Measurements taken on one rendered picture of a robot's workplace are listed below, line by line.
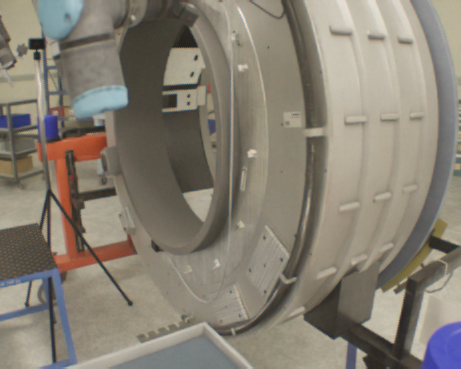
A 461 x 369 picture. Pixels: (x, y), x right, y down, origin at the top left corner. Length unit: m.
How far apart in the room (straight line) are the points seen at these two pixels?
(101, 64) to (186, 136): 1.33
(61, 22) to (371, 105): 0.59
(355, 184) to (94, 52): 0.56
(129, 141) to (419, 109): 1.12
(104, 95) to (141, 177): 1.05
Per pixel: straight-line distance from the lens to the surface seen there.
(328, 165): 0.77
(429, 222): 1.18
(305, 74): 0.77
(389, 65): 0.95
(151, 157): 1.71
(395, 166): 0.96
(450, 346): 0.42
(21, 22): 8.99
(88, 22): 0.64
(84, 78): 0.63
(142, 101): 1.71
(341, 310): 1.12
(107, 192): 2.42
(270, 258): 0.95
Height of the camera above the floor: 1.34
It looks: 16 degrees down
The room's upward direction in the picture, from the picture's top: straight up
